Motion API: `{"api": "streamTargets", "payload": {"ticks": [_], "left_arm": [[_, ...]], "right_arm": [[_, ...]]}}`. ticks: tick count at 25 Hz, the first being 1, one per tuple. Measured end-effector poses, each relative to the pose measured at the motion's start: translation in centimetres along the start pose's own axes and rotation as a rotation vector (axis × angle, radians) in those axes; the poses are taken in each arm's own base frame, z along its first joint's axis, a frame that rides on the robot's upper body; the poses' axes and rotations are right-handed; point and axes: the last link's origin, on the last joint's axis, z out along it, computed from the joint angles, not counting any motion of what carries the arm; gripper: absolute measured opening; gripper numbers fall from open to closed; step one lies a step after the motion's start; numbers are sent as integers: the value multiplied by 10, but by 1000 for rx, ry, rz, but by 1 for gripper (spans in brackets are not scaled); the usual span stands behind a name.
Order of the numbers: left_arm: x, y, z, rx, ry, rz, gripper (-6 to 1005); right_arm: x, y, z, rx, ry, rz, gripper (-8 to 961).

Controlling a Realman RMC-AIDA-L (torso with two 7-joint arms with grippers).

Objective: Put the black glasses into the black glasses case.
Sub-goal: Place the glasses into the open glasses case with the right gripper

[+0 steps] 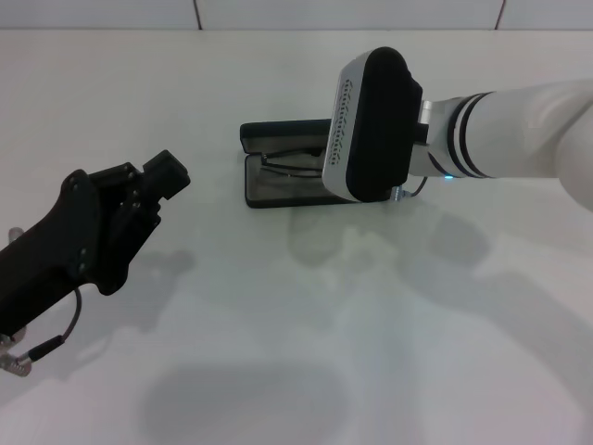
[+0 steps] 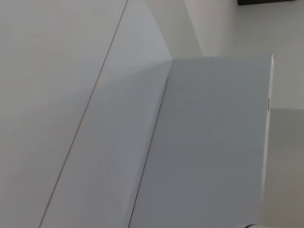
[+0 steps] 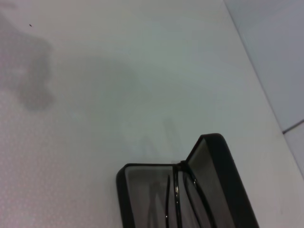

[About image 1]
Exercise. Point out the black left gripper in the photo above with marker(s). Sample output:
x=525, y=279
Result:
x=55, y=250

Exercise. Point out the black hard glasses case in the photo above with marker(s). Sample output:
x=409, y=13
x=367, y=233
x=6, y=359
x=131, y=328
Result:
x=278, y=192

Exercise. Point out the black thin-framed glasses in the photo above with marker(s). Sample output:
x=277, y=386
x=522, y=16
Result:
x=289, y=172

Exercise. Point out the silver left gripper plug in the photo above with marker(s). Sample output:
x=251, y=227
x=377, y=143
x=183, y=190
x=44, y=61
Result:
x=15, y=233

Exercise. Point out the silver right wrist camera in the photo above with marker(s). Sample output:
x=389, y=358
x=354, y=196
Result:
x=375, y=125

